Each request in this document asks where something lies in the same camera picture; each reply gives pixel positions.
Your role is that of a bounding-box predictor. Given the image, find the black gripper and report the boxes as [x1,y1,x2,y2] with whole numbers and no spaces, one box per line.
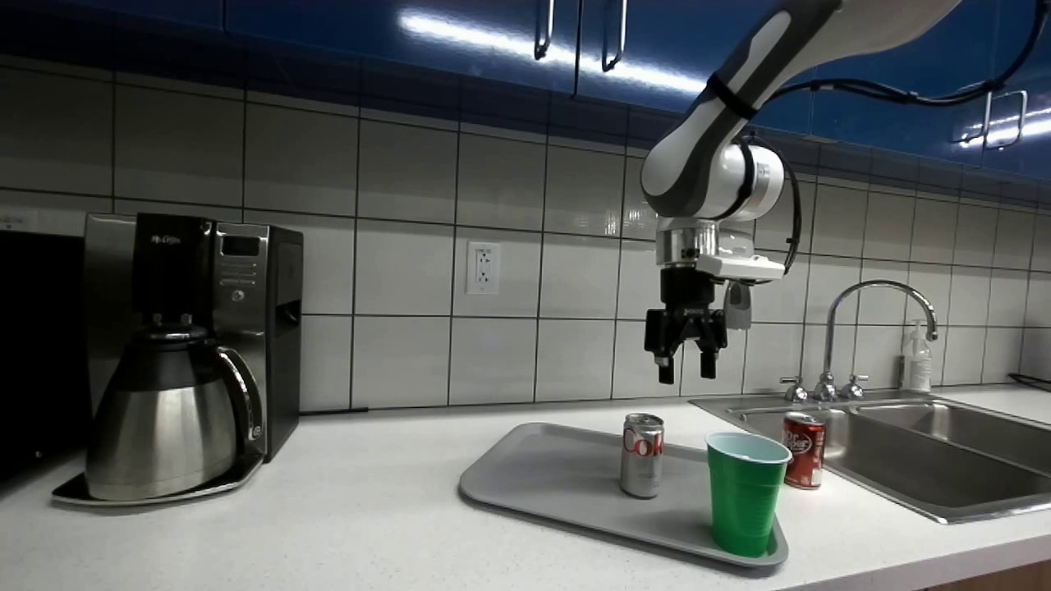
[643,268,726,383]

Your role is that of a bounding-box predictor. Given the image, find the silver diet soda can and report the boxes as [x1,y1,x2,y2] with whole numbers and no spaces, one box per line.
[620,413,662,498]

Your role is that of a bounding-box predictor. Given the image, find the red soda can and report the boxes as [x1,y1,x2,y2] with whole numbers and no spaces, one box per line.
[786,411,827,488]

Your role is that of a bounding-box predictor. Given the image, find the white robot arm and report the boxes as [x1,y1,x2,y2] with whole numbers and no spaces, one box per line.
[642,0,958,383]

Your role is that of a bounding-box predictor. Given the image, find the grey plastic tray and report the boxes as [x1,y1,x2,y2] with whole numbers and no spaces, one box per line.
[456,425,789,573]

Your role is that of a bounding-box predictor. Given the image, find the green plastic cup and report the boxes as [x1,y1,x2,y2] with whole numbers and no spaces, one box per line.
[706,431,791,556]

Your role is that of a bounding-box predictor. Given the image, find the chrome gooseneck faucet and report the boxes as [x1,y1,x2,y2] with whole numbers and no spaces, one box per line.
[778,275,943,404]

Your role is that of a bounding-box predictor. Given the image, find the clear soap bottle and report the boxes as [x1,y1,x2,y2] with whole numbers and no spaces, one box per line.
[901,321,934,394]

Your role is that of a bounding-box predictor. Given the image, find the stainless steel double sink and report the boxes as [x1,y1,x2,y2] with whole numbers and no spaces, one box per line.
[701,390,1051,525]

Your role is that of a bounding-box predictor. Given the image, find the blue upper cabinets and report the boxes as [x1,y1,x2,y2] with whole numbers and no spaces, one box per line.
[0,0,1048,181]

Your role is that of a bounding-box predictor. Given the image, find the steel coffee carafe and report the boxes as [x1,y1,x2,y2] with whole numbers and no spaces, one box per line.
[87,327,265,503]

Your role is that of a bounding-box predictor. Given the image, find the black coffee maker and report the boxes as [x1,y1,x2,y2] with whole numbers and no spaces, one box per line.
[52,213,303,508]

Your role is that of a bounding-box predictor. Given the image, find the black microwave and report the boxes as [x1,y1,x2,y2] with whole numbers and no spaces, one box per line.
[0,230,92,477]

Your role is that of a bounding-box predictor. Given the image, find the white wall soap dispenser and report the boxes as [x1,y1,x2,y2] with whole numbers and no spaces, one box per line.
[722,278,753,327]

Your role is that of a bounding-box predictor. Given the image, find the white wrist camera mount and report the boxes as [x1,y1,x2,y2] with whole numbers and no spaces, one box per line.
[656,218,786,281]

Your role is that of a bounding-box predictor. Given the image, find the white wall outlet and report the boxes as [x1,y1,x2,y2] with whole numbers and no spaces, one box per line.
[468,239,500,294]

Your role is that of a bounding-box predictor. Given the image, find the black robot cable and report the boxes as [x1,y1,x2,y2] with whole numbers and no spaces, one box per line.
[753,0,1051,275]

